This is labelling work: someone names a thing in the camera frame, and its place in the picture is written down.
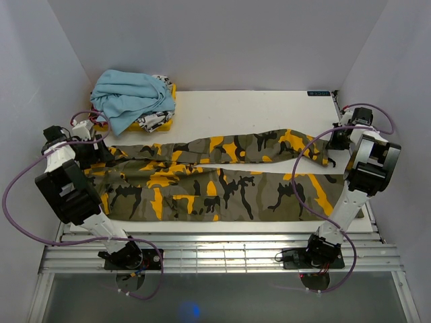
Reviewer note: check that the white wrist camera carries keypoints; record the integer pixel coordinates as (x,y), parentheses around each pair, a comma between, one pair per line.
(345,118)
(82,131)

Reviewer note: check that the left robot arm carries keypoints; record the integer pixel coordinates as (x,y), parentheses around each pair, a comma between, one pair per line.
(73,198)

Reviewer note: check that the yellow camouflage trousers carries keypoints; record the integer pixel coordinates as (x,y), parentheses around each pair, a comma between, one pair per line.
(195,181)

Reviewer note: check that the pink patterned garment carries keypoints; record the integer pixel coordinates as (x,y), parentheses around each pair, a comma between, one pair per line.
(93,118)

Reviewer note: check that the light blue cloth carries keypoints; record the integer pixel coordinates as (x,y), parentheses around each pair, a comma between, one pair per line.
(123,97)

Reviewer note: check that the blue table label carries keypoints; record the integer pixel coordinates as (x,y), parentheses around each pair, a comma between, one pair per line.
(319,93)

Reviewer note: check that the aluminium table edge rail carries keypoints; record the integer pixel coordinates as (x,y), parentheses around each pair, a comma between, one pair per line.
(230,253)

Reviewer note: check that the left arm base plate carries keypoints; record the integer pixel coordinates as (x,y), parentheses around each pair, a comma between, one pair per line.
(144,259)

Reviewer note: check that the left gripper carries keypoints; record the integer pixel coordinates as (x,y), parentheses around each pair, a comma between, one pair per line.
(101,155)

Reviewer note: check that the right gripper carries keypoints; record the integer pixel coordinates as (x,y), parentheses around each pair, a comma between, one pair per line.
(332,143)

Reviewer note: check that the yellow tray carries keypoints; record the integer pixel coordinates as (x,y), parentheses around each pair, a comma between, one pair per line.
(102,125)

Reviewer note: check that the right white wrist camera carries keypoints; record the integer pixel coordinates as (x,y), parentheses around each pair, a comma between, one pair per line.
(345,118)

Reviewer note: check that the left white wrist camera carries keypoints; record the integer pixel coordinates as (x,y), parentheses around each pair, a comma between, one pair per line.
(82,131)

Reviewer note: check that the black white printed garment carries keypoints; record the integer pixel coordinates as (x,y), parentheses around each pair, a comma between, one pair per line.
(158,121)

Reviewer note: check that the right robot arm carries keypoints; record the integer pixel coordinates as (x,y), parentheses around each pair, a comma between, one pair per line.
(367,173)

